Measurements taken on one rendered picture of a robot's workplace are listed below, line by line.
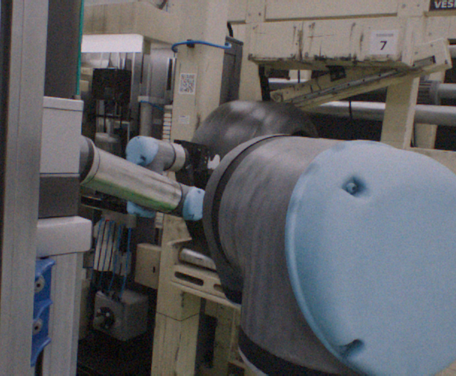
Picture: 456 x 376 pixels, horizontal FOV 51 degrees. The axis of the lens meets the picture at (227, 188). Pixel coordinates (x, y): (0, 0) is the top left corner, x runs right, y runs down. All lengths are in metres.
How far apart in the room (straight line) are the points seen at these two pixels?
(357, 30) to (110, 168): 1.14
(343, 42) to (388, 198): 1.58
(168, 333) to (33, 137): 1.59
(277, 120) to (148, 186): 0.65
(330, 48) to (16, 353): 1.55
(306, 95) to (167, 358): 1.17
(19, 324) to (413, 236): 0.34
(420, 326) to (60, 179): 0.39
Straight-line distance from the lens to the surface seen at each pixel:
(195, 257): 1.69
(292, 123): 1.58
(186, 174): 1.29
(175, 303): 1.90
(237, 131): 1.48
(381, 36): 1.77
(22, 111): 0.42
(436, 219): 0.26
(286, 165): 0.29
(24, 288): 0.45
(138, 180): 0.96
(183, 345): 1.98
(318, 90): 1.96
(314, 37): 1.86
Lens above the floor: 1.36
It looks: 7 degrees down
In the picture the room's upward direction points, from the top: 6 degrees clockwise
